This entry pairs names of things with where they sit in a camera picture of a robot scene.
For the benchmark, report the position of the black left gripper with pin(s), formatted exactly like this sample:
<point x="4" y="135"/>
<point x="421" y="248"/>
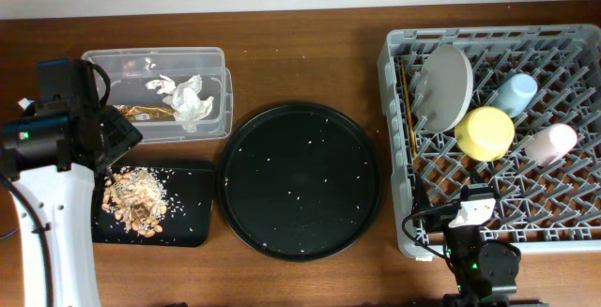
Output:
<point x="122" y="133"/>

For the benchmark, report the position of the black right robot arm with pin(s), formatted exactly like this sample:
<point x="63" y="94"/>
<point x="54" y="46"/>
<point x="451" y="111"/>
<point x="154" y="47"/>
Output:
<point x="485" y="271"/>

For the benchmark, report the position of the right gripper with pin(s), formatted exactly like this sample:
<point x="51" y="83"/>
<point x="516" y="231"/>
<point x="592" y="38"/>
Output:
<point x="422" y="200"/>

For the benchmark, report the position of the small white tissue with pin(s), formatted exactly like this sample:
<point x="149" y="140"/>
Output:
<point x="160" y="84"/>

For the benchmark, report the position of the grey round plate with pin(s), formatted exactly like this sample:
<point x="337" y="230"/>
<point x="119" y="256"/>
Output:
<point x="446" y="84"/>

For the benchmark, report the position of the black rectangular tray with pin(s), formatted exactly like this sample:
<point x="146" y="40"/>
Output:
<point x="190" y="188"/>

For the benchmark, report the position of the large white tissue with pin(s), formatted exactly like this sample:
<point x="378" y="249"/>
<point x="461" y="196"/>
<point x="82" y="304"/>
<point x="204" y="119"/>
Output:
<point x="184" y="100"/>

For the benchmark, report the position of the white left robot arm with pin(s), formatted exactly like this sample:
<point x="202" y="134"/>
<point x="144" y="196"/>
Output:
<point x="49" y="164"/>

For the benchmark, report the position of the blue plastic cup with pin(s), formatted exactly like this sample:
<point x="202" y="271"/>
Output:
<point x="515" y="94"/>

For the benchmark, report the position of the peanut and rice scraps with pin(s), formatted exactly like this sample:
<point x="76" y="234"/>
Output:
<point x="138" y="199"/>

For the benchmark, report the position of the wooden chopstick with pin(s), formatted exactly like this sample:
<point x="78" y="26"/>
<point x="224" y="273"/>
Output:
<point x="411" y="114"/>
<point x="407" y="105"/>

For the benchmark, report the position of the yellow plastic bowl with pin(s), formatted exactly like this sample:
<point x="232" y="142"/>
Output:
<point x="485" y="133"/>

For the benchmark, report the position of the clear plastic waste bin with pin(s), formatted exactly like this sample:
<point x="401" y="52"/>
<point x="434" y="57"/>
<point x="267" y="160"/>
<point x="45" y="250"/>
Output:
<point x="130" y="69"/>

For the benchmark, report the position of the round black tray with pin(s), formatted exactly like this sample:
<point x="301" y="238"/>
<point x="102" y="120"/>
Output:
<point x="299" y="182"/>

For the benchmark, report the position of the pink plastic cup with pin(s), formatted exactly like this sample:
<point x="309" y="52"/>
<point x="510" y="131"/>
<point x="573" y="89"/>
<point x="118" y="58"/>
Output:
<point x="551" y="144"/>

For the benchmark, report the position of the gold snack wrapper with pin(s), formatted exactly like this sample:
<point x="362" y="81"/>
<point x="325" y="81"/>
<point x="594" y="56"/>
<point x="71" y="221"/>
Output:
<point x="136" y="113"/>

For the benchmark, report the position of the grey dishwasher rack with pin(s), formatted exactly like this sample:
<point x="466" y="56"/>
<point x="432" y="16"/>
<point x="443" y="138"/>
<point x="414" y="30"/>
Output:
<point x="543" y="209"/>

